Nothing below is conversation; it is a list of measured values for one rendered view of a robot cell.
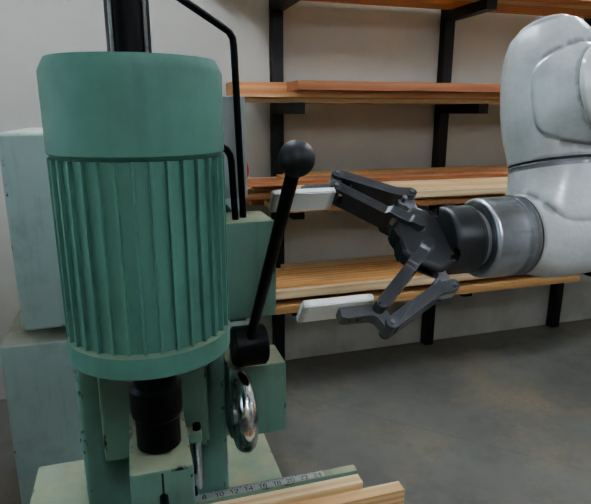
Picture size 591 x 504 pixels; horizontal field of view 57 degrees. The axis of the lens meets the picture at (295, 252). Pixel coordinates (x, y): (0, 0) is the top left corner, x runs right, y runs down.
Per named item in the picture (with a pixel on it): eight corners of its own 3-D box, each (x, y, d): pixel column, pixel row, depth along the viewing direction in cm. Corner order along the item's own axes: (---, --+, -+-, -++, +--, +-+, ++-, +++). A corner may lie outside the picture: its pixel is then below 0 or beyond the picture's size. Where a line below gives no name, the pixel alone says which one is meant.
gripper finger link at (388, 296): (412, 255, 59) (423, 262, 59) (362, 322, 53) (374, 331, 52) (426, 233, 56) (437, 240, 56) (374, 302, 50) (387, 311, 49)
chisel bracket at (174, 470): (135, 541, 61) (129, 476, 59) (133, 466, 74) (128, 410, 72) (200, 527, 63) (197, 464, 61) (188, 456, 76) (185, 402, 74)
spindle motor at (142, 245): (60, 397, 51) (17, 46, 43) (76, 328, 67) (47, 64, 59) (244, 372, 56) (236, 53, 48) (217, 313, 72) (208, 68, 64)
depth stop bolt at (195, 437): (189, 493, 73) (185, 429, 71) (187, 484, 75) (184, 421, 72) (204, 490, 74) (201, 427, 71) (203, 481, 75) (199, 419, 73)
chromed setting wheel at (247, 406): (241, 473, 77) (239, 394, 74) (226, 426, 88) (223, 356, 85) (261, 469, 77) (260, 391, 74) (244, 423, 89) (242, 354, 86)
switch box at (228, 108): (210, 199, 86) (206, 95, 82) (202, 191, 96) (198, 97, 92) (248, 197, 88) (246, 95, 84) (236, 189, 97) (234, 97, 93)
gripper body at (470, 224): (471, 289, 60) (396, 297, 58) (443, 229, 65) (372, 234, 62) (504, 249, 54) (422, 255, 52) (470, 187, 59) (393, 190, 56)
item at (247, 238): (224, 321, 81) (221, 223, 78) (215, 301, 90) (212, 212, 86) (278, 315, 84) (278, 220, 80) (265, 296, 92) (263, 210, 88)
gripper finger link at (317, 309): (363, 308, 53) (365, 315, 53) (295, 316, 51) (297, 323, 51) (372, 292, 51) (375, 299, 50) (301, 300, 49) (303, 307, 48)
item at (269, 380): (230, 439, 84) (228, 369, 81) (223, 416, 91) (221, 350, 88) (289, 429, 87) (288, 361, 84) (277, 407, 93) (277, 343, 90)
